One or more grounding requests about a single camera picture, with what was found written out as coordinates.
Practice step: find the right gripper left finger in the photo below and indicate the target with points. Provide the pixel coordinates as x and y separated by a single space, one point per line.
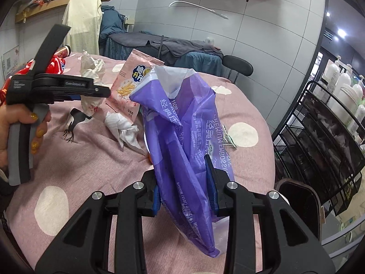
82 245

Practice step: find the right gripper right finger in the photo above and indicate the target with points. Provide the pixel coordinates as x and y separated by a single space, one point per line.
288 245

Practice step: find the pink snack bag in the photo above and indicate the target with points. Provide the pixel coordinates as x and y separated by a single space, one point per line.
136 67

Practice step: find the purple plastic snack bag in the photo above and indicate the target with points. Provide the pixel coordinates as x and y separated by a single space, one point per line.
182 126

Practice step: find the dark brown trash bin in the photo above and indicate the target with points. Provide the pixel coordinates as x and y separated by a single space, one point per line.
304 201

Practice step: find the person's left hand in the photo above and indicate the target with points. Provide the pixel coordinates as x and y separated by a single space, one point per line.
22 133

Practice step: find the red patterned cloth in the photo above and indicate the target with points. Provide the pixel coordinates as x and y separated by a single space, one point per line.
56 66

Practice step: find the crumpled white paper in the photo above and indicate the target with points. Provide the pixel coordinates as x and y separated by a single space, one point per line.
94 69

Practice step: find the pink polka dot bedspread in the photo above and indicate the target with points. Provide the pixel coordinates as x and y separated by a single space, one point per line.
73 163

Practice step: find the cream cloth covered chair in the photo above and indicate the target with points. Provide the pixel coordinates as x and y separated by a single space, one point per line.
84 17

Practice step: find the crumpled white tissue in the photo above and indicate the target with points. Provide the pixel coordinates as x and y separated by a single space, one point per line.
124 131

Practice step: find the massage bed with blue covers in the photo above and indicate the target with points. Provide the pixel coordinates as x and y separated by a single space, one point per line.
116 43

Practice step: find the large white tub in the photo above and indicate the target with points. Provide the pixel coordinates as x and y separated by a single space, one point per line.
348 99

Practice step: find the white pump bottle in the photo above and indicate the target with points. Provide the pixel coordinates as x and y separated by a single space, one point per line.
331 73

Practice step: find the black round stool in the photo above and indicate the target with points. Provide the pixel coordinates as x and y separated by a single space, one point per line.
241 66

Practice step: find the black wire shelf cart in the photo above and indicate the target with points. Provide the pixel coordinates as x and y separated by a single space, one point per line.
318 144

